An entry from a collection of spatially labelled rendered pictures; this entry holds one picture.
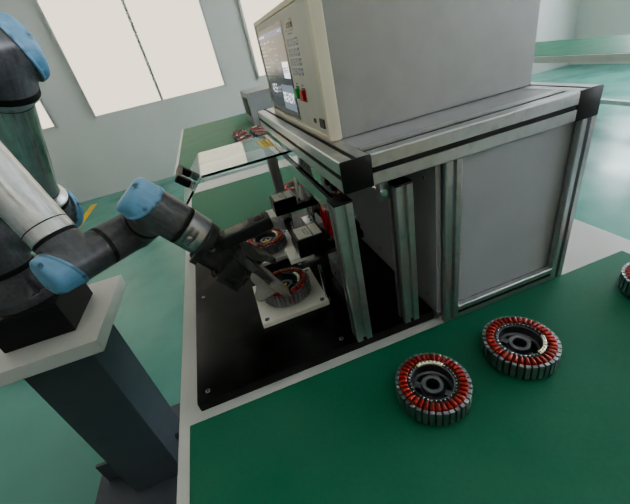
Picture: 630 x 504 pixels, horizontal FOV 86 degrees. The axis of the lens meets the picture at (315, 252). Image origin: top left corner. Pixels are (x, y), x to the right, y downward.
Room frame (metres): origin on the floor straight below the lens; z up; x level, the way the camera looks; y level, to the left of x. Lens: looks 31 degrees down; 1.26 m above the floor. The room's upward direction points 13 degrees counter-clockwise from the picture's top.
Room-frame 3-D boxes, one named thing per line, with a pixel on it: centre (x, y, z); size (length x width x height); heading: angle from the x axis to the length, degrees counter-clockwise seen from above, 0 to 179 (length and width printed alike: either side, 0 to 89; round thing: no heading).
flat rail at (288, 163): (0.77, 0.01, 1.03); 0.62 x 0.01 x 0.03; 11
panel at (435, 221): (0.80, -0.14, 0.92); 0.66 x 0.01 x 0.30; 11
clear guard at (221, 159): (0.87, 0.12, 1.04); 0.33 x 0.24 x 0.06; 101
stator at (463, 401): (0.33, -0.13, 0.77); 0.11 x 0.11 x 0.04
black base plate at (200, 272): (0.76, 0.09, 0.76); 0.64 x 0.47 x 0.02; 11
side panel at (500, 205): (0.51, -0.35, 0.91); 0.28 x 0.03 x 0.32; 101
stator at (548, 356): (0.37, -0.29, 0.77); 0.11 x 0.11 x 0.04
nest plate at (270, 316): (0.63, 0.08, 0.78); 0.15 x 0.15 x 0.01; 11
